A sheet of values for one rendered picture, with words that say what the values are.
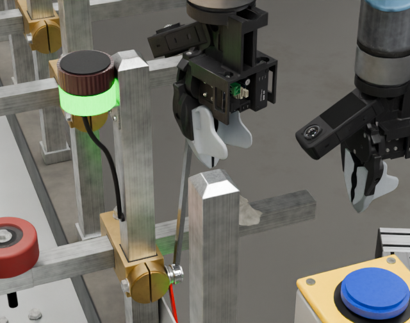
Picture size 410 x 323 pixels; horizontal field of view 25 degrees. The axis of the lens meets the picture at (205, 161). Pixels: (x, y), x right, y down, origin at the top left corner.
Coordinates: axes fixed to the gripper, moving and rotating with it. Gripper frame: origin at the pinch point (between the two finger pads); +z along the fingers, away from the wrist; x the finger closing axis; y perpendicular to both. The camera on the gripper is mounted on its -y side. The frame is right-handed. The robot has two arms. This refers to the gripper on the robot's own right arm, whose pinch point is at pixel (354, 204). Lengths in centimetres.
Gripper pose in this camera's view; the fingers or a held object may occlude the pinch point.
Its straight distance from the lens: 131.5
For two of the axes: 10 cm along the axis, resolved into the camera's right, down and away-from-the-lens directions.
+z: 0.0, 8.3, 5.6
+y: 9.3, -2.0, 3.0
